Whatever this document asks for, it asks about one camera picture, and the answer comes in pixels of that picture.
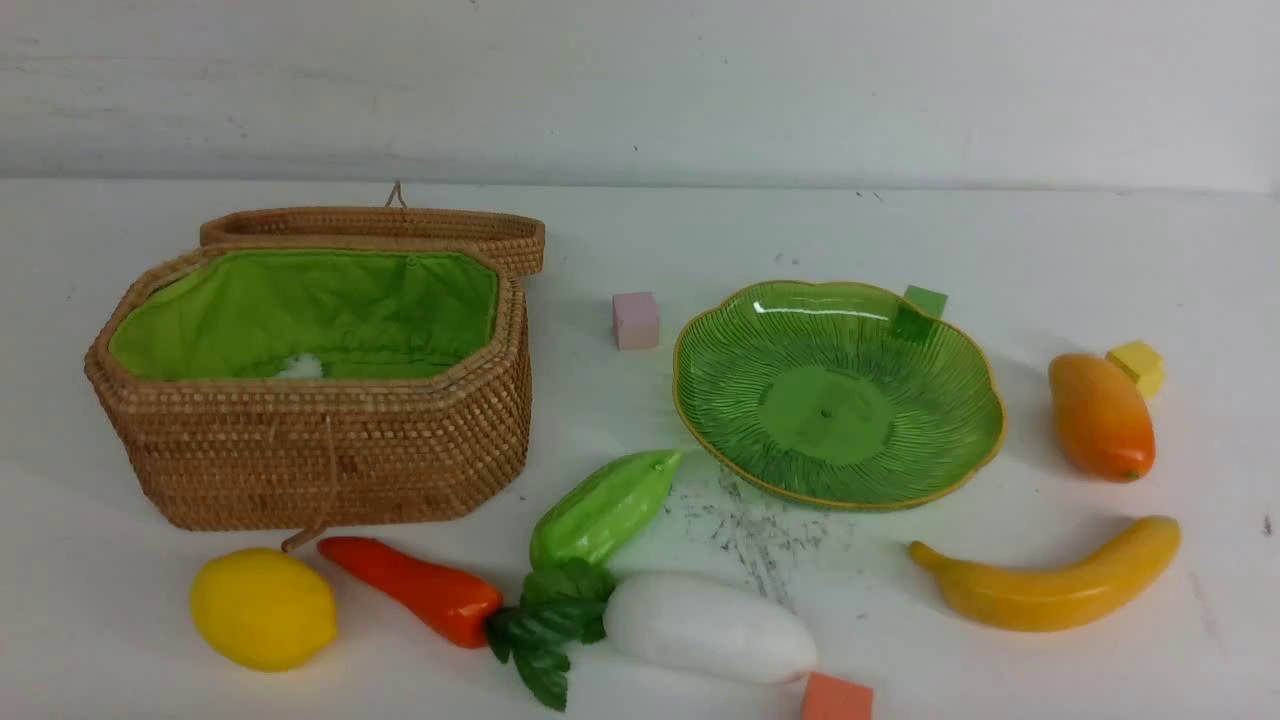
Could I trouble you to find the green toy bitter gourd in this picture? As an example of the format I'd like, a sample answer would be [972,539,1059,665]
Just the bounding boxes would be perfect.
[529,448,685,569]

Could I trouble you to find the white toy radish with leaves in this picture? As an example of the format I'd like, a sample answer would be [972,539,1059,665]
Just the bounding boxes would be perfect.
[483,559,819,712]

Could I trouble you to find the orange toy carrot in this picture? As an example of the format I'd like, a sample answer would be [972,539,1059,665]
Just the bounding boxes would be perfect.
[316,536,504,650]

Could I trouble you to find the yellow toy lemon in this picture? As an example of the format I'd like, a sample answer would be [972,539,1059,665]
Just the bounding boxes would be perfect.
[189,548,338,673]

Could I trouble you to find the orange toy mango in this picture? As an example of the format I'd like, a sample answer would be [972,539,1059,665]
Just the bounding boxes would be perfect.
[1048,354,1156,483]

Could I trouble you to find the yellow toy banana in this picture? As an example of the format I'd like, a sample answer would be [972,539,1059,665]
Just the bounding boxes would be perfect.
[908,516,1181,633]

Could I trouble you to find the pink foam cube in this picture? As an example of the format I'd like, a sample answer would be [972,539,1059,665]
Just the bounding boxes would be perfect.
[612,292,660,351]

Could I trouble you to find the woven wicker basket lid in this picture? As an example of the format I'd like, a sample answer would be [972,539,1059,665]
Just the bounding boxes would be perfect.
[198,202,547,277]

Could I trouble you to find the green glass leaf plate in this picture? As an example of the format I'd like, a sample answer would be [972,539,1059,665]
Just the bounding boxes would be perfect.
[672,281,1009,512]

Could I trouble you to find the woven wicker basket green lining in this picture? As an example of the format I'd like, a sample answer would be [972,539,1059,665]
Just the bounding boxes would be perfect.
[84,243,534,553]

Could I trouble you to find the green foam cube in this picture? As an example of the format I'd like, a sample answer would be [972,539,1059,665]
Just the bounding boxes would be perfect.
[904,284,948,319]

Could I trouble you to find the orange foam cube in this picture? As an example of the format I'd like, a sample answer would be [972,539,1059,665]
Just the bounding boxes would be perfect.
[800,673,874,720]

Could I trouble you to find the yellow foam cube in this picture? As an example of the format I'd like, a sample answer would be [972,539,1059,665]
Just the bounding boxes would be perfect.
[1105,340,1166,398]

